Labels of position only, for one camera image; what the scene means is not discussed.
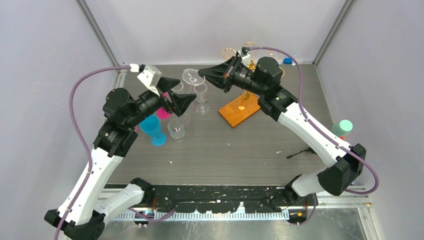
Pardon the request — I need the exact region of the blue wine glass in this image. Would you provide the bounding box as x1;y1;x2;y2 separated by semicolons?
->
139;114;167;147

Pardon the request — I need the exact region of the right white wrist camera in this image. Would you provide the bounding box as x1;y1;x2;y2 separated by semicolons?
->
237;46;251;67

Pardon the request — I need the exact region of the gold wire wine glass rack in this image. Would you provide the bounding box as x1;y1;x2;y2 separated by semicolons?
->
221;41;283;111

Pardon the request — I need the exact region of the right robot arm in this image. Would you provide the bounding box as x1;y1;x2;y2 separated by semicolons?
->
198;56;366;205

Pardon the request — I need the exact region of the mint green bottle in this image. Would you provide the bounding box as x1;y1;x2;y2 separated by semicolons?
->
331;119;353;140

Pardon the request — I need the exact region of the orange wooden rack base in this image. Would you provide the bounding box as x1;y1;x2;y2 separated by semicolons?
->
218;91;260;128

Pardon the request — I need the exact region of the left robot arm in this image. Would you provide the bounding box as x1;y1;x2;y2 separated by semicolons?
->
44;77;196;240

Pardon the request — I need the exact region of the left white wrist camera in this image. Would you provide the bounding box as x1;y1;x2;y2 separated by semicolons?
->
129;63;162;97

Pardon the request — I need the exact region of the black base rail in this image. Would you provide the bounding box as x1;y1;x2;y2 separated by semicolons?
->
130;177;319;215

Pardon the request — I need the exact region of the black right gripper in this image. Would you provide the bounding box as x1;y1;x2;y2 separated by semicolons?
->
198;55;266;97

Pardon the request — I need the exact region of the blue cube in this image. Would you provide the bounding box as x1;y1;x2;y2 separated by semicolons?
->
282;57;293;65

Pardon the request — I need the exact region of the pink wine glass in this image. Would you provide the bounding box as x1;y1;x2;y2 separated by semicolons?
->
156;107;171;120

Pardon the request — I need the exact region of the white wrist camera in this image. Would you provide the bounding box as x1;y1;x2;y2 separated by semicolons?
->
237;46;251;67
129;63;162;97

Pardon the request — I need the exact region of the clear wine glass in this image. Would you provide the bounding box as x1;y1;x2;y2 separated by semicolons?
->
193;83;209;115
171;82;186;94

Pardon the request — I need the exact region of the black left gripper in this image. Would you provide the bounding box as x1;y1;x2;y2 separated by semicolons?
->
125;77;196;129

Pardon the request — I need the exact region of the small black tripod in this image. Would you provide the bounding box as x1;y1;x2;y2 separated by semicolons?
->
286;147;317;159

